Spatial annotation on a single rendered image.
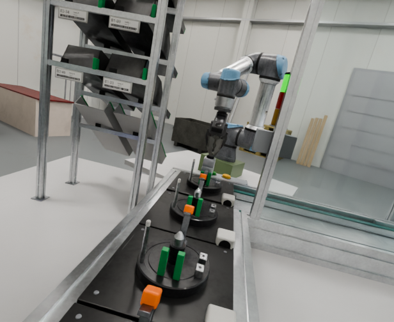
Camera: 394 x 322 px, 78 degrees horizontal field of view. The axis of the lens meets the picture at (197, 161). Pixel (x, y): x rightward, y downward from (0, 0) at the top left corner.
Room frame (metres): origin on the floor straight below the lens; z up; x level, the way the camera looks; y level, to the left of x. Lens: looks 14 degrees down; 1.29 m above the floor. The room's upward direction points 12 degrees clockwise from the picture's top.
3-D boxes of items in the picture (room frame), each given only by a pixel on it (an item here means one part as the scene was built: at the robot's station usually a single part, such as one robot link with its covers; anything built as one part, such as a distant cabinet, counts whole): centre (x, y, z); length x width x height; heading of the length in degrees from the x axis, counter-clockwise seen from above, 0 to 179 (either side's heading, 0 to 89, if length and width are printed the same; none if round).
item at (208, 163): (0.89, -0.05, 1.06); 0.08 x 0.04 x 0.07; 174
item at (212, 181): (0.90, -0.05, 0.98); 0.14 x 0.14 x 0.02
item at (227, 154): (1.51, -0.17, 1.01); 0.15 x 0.15 x 0.10
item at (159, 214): (0.64, -0.02, 1.01); 0.24 x 0.24 x 0.13; 84
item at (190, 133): (6.28, 0.14, 0.36); 1.08 x 0.85 x 0.71; 60
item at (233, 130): (1.51, -0.18, 1.13); 0.13 x 0.12 x 0.14; 60
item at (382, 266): (0.84, -0.34, 0.91); 0.84 x 0.28 x 0.10; 84
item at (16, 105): (5.05, 3.74, 0.35); 2.08 x 0.68 x 0.71; 62
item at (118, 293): (0.40, 0.00, 1.01); 0.24 x 0.24 x 0.13; 84
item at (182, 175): (0.90, -0.05, 0.96); 0.24 x 0.24 x 0.02; 84
